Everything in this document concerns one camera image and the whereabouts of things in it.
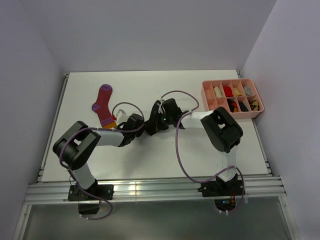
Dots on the argyle rolled sock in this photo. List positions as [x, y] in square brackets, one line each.
[254, 105]

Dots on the red rolled sock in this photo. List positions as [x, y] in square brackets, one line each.
[228, 91]

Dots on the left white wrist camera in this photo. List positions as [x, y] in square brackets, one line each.
[120, 117]

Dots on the aluminium frame rail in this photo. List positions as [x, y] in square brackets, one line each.
[172, 189]

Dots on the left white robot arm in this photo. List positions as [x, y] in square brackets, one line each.
[76, 145]

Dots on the navy rolled sock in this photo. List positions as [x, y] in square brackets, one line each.
[243, 107]

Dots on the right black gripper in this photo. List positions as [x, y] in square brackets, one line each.
[165, 128]

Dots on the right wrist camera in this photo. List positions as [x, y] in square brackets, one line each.
[160, 106]

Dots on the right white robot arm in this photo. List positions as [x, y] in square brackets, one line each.
[221, 128]

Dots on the pale yellow sock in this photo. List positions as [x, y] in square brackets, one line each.
[217, 92]

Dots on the grey rolled sock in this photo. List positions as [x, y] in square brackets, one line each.
[247, 91]

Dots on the black orange rolled sock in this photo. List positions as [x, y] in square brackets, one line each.
[232, 106]

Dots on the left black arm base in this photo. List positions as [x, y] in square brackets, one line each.
[90, 200]

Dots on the maroon purple orange sock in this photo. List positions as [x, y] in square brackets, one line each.
[101, 107]

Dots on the yellow rolled sock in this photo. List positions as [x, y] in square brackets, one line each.
[237, 92]

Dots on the pink divided organizer box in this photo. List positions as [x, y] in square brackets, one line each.
[210, 101]

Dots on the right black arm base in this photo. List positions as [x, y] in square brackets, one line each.
[228, 190]

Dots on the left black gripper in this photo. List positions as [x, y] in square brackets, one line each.
[140, 131]

